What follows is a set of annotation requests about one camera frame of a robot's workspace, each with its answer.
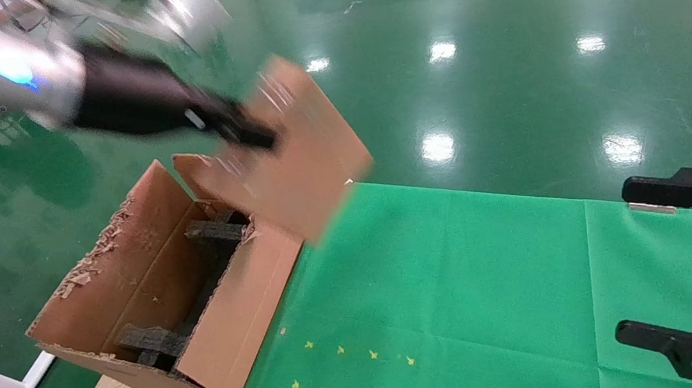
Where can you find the dark foam block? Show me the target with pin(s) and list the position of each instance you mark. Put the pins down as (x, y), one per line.
(215, 231)
(149, 340)

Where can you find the large open cardboard carton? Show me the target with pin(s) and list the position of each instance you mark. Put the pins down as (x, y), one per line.
(243, 320)

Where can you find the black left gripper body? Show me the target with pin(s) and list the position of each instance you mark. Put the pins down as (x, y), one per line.
(130, 101)

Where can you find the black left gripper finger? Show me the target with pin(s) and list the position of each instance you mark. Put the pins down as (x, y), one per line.
(246, 134)

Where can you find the green table cloth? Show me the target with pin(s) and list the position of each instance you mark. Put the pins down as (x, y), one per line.
(458, 285)

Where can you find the small cardboard box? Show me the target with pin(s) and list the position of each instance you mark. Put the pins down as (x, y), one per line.
(305, 172)

